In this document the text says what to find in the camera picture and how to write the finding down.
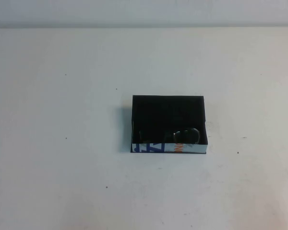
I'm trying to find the dark folded glasses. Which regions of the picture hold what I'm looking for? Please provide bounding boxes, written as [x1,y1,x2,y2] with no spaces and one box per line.
[137,128,203,146]

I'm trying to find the black open glasses case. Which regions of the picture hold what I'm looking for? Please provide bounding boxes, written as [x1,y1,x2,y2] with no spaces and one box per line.
[130,94,209,155]

